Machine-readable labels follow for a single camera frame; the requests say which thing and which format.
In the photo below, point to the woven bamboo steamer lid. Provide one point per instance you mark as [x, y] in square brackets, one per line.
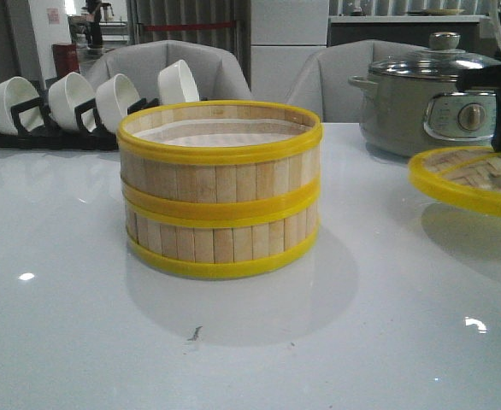
[465, 177]

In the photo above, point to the bamboo steamer basket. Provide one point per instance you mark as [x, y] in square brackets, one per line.
[240, 251]
[212, 183]

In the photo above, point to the glass pot lid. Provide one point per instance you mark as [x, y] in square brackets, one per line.
[442, 60]

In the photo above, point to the grey electric cooking pot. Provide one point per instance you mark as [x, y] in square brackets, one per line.
[406, 116]

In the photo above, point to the right grey chair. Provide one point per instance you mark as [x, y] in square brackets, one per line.
[322, 86]

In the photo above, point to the grey chair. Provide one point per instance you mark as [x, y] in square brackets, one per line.
[217, 72]
[322, 86]

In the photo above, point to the white cabinet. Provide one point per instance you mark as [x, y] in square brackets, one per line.
[283, 34]

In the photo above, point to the left grey chair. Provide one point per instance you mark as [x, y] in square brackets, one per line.
[217, 72]

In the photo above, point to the white bowl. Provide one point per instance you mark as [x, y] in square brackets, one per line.
[113, 99]
[13, 91]
[65, 95]
[176, 84]

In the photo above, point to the person in background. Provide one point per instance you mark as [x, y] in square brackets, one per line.
[94, 15]

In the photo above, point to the red bin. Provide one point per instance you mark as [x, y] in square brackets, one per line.
[65, 59]

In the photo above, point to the black bowl rack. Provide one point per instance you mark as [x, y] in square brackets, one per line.
[91, 133]

